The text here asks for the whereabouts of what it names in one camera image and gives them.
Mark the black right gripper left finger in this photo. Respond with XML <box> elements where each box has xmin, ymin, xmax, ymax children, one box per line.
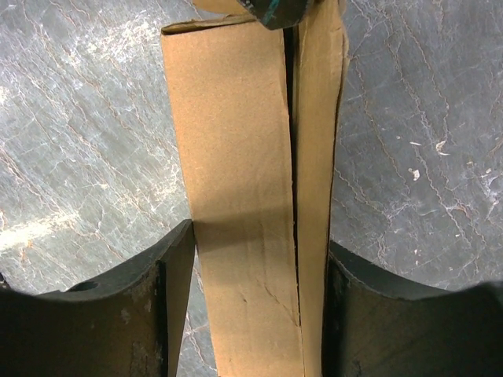
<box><xmin>1</xmin><ymin>220</ymin><xmax>195</xmax><ymax>376</ymax></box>

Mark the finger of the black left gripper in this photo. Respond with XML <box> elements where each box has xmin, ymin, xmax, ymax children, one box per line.
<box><xmin>237</xmin><ymin>0</ymin><xmax>314</xmax><ymax>31</ymax></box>

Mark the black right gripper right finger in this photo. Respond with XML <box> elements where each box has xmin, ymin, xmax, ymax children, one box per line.
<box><xmin>321</xmin><ymin>242</ymin><xmax>502</xmax><ymax>376</ymax></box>

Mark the brown cardboard paper box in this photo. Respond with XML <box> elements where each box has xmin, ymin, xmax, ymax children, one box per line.
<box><xmin>161</xmin><ymin>1</ymin><xmax>347</xmax><ymax>376</ymax></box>

